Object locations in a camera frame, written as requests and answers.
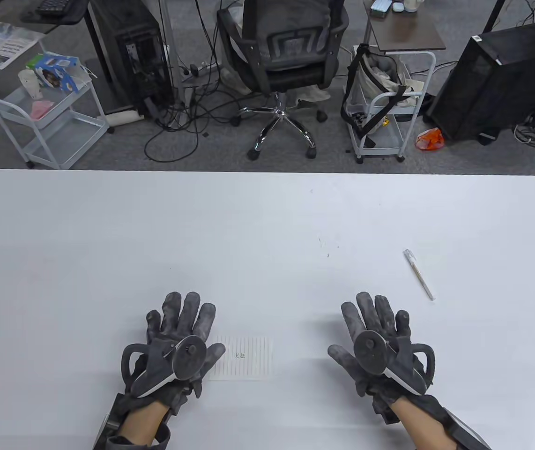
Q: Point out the person's right hand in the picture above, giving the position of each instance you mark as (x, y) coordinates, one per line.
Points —
(370, 311)

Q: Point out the person's left hand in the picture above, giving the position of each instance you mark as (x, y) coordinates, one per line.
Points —
(188, 314)

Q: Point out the white correction pen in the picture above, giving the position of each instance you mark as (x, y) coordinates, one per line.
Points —
(417, 272)

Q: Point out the white lined paper with text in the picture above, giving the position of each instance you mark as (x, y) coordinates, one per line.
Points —
(248, 361)

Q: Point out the grey white hand controller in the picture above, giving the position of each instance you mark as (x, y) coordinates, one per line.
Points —
(188, 356)
(370, 351)

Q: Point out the white narrow cart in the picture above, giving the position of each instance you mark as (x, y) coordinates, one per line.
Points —
(380, 140)

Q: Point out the orange plastic bag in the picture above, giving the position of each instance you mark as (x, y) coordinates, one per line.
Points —
(431, 139)

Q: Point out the white paper roll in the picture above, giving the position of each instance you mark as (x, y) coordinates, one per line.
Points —
(122, 117)

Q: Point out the white three-tier cart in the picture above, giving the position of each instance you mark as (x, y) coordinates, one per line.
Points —
(61, 140)

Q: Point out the white power strip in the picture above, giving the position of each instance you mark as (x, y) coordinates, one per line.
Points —
(185, 71)

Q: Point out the black mesh office chair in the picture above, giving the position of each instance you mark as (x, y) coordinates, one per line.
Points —
(291, 77)

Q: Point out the pink packet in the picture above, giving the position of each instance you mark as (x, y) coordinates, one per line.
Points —
(40, 110)

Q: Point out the black mesh computer tower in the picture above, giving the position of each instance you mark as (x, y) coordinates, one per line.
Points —
(492, 79)

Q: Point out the blue printed box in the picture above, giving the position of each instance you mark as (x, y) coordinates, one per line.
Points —
(56, 75)

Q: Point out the black open computer tower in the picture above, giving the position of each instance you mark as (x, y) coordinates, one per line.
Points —
(127, 47)

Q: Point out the white paper cup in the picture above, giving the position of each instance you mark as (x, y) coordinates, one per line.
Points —
(30, 84)

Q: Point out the brown side table top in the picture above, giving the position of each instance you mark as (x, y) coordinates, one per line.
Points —
(408, 33)

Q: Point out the white metal desk leg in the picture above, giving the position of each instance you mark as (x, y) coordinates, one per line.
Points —
(167, 28)

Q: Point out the light blue tissue pack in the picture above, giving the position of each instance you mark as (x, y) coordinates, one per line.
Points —
(381, 6)

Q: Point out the black metal pole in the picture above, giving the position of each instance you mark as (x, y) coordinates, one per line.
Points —
(493, 16)

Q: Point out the black keyboard tray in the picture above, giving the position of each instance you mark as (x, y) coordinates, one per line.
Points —
(78, 11)

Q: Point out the black keyboard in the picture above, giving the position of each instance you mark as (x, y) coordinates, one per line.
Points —
(52, 7)

